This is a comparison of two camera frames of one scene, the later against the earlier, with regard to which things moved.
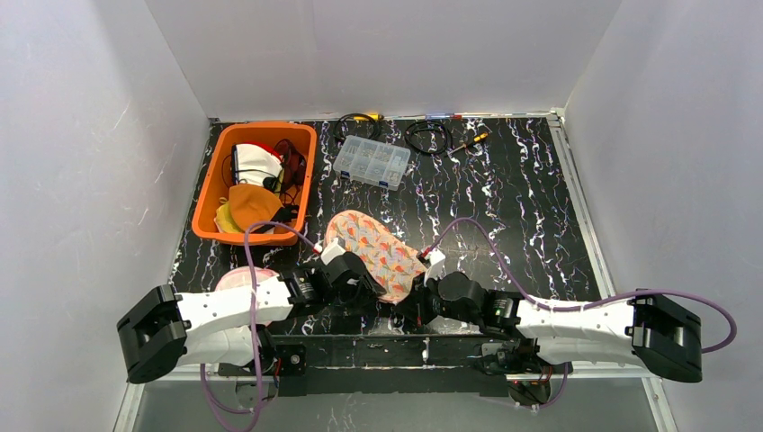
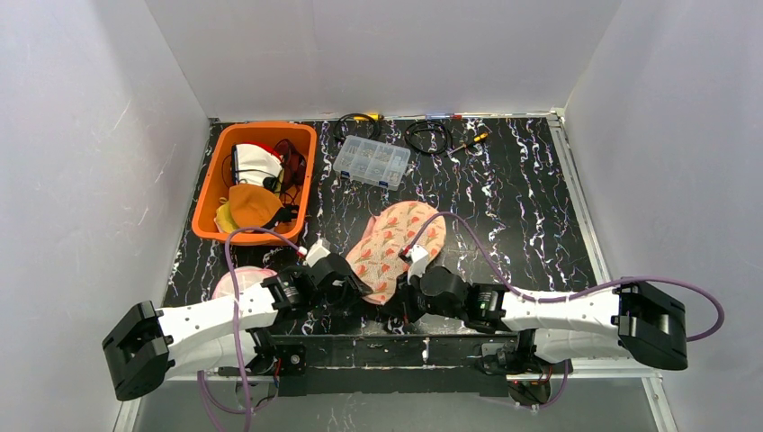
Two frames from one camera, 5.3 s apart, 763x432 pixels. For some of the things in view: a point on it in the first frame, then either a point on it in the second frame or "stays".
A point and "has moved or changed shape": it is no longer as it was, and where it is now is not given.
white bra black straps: x=253 y=165 stays
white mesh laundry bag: x=240 y=278 stays
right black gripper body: x=414 y=300 stays
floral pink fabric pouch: x=393 y=264 has moved or changed shape
